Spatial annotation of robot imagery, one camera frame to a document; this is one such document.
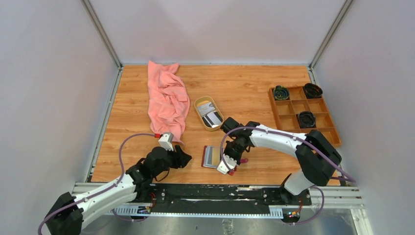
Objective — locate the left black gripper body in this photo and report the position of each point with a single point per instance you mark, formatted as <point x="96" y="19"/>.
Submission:
<point x="169" y="161"/>

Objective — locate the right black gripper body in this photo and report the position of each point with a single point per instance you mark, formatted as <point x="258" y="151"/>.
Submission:
<point x="234" y="150"/>

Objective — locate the gold striped credit card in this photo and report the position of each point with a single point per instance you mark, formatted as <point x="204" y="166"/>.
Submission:
<point x="212" y="157"/>

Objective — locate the grey striped credit card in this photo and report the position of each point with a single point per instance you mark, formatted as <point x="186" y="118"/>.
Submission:
<point x="212" y="119"/>

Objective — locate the yellow oval tray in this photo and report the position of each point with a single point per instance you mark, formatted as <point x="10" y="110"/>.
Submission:
<point x="203" y="100"/>

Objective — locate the white VIP card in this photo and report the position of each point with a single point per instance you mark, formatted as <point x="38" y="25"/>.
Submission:
<point x="205" y="108"/>

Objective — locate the red leather card holder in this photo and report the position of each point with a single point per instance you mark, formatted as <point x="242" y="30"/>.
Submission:
<point x="203" y="158"/>

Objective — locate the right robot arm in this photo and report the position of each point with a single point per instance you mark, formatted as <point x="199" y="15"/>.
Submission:
<point x="317" y="157"/>

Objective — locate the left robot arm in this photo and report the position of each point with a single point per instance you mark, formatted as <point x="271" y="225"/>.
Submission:
<point x="70" y="214"/>

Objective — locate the pink cloth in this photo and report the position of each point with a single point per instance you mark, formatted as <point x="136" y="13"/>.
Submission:
<point x="169" y="102"/>

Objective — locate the brown compartment organizer tray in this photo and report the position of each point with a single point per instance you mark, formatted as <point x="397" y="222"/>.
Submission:
<point x="301" y="110"/>

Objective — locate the black green round cap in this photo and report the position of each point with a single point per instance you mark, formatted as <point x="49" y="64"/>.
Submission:
<point x="281" y="93"/>

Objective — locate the black round cap middle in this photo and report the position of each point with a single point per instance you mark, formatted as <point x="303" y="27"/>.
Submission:
<point x="306" y="119"/>

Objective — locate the black round cap top right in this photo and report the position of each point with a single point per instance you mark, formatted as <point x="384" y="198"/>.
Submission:
<point x="312" y="91"/>

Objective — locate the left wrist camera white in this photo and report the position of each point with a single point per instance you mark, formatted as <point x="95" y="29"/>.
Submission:
<point x="165" y="141"/>

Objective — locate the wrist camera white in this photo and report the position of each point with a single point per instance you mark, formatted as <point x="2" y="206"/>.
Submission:
<point x="227" y="165"/>
<point x="165" y="141"/>

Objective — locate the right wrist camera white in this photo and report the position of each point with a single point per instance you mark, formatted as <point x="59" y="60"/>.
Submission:
<point x="227" y="165"/>

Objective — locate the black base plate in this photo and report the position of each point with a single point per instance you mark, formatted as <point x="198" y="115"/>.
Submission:
<point x="218" y="199"/>

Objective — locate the aluminium frame rail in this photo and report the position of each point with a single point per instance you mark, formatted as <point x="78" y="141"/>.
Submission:
<point x="331" y="197"/>

